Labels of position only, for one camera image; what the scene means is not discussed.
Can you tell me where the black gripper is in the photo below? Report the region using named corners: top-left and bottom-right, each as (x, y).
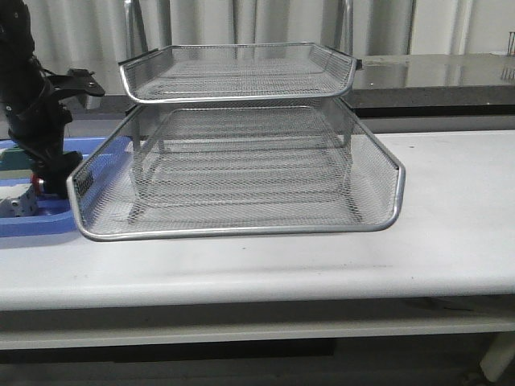
top-left (6, 68), bottom-right (105, 199)

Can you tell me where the silver mesh tray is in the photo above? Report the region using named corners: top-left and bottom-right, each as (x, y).
top-left (132, 142), bottom-right (348, 207)
top-left (119, 42), bottom-right (358, 104)
top-left (67, 98), bottom-right (406, 241)

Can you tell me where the red emergency stop button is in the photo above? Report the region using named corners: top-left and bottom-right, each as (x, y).
top-left (31, 173), bottom-right (45, 196)

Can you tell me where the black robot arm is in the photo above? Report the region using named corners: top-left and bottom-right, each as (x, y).
top-left (1, 1), bottom-right (105, 179)

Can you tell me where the green electrical module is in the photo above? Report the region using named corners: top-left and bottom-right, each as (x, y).
top-left (1, 146), bottom-right (32, 179)

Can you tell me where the grey stone counter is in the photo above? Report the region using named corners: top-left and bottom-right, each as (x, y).
top-left (46, 53), bottom-right (514, 137)

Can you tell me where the silver metal rack frame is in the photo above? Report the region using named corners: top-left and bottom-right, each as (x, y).
top-left (125, 0), bottom-right (365, 225)

